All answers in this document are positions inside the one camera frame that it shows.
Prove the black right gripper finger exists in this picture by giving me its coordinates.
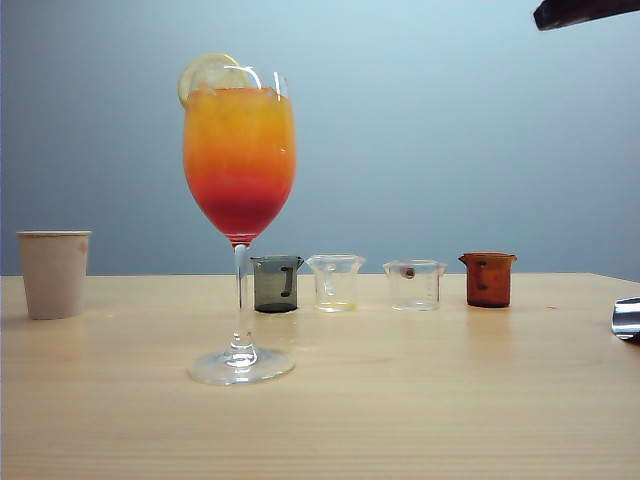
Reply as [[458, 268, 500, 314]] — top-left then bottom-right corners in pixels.
[[532, 0, 640, 32]]

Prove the yellow lemon slice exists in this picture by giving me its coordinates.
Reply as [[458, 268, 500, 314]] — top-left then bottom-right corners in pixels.
[[178, 52, 256, 109]]

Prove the beige paper cup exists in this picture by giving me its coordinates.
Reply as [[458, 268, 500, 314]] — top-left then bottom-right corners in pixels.
[[15, 229, 93, 321]]

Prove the amber orange small beaker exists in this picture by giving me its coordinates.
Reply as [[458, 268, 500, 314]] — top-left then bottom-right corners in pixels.
[[457, 251, 519, 308]]

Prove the shiny metal scoop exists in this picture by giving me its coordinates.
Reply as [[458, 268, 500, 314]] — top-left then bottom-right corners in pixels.
[[610, 296, 640, 344]]

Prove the clear beaker with brown mark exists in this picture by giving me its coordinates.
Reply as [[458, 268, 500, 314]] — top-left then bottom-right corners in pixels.
[[382, 258, 448, 312]]

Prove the clear beaker with yellow residue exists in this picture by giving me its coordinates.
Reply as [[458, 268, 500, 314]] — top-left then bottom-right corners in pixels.
[[304, 253, 367, 314]]

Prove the wine glass with orange cocktail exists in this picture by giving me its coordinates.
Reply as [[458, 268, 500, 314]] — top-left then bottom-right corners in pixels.
[[182, 64, 299, 386]]

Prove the smoky grey small beaker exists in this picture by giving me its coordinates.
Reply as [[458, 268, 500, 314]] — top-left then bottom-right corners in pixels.
[[248, 253, 305, 315]]

